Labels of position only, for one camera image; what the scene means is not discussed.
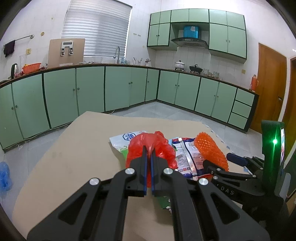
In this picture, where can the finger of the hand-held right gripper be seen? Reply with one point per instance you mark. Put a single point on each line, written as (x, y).
(215, 169)
(235, 158)

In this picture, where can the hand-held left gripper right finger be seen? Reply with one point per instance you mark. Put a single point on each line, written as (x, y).
(152, 176)

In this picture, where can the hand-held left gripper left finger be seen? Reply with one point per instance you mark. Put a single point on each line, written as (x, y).
(144, 176)

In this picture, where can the long orange foam net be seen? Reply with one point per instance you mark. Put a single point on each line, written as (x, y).
(210, 148)

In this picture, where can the red plastic bag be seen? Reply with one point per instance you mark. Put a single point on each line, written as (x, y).
(136, 148)

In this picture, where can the blue white red snack packet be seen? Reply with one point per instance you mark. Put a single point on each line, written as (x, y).
(185, 157)

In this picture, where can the white green milk bag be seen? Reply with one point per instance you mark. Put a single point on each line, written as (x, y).
(120, 141)

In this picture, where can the white tablecloth with blue scallops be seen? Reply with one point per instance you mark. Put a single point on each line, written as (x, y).
(217, 136)

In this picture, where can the narrow wooden door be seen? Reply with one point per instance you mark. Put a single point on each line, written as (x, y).
(292, 97)

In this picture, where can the wide wooden door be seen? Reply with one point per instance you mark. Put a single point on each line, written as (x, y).
(270, 92)

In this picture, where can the orange thermos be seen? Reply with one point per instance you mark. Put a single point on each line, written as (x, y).
(254, 83)

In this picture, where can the row of glass jars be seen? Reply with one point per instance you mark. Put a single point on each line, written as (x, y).
(211, 73)

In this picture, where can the black wok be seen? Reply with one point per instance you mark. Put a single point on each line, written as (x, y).
(196, 68)

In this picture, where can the green base cabinets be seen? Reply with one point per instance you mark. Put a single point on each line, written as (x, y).
(92, 88)

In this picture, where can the white cooking pot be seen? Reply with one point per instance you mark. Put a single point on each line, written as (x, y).
(180, 64)

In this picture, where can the utensil cup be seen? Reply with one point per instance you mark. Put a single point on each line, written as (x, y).
(138, 62)

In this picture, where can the metal kitchen faucet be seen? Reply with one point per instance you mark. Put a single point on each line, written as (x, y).
(117, 54)

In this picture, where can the range hood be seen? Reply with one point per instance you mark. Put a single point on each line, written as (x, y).
(189, 41)

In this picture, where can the blue plastic bag on floor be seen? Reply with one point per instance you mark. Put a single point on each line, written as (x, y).
(4, 176)

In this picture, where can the white window blind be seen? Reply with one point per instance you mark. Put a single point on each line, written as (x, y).
(97, 27)

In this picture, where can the orange plastic basket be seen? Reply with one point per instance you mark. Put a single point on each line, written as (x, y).
(31, 68)

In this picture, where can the electric kettle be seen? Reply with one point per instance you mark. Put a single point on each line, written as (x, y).
(14, 70)

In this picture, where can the dark towel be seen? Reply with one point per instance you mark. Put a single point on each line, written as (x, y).
(9, 48)

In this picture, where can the green wall cabinets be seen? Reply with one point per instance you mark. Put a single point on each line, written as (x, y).
(235, 39)

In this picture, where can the metal towel rail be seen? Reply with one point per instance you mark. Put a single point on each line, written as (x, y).
(23, 37)

